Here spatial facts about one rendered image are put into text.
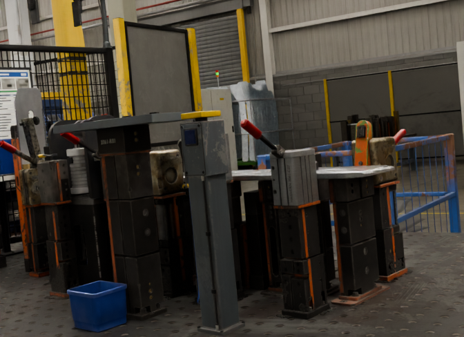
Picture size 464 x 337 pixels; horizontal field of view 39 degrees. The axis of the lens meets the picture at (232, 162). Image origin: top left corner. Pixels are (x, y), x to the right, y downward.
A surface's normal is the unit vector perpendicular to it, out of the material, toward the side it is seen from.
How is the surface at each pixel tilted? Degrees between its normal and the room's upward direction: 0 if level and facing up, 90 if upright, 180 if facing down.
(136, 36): 88
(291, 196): 90
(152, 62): 90
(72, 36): 90
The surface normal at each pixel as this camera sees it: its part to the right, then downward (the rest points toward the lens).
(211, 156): 0.74, -0.04
